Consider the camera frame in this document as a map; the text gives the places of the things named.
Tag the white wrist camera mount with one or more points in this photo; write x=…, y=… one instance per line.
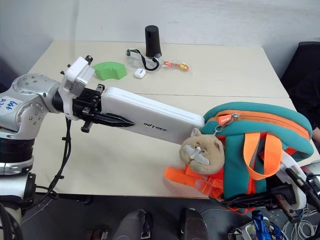
x=77, y=73
x=292, y=170

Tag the green curved foam block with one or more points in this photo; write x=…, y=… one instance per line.
x=110, y=70

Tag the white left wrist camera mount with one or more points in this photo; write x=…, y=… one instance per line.
x=77, y=73

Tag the black chair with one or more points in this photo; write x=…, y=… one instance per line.
x=303, y=80

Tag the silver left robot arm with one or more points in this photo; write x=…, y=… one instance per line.
x=27, y=100

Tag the orange earplugs plastic packet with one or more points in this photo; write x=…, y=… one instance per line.
x=178, y=66

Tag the white earbuds case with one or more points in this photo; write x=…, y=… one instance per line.
x=139, y=73

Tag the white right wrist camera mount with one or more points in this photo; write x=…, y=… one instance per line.
x=292, y=170

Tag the white rectangular box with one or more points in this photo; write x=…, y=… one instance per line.
x=150, y=115

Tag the black cylinder container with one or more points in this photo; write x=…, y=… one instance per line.
x=152, y=41

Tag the dark rounded shape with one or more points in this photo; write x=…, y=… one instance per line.
x=136, y=226
x=193, y=223

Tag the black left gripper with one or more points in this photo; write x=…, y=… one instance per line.
x=86, y=101

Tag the blue patterned object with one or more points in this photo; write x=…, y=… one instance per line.
x=265, y=227

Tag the orange and teal backpack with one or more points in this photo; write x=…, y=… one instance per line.
x=262, y=150

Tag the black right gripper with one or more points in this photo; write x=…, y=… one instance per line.
x=282, y=196

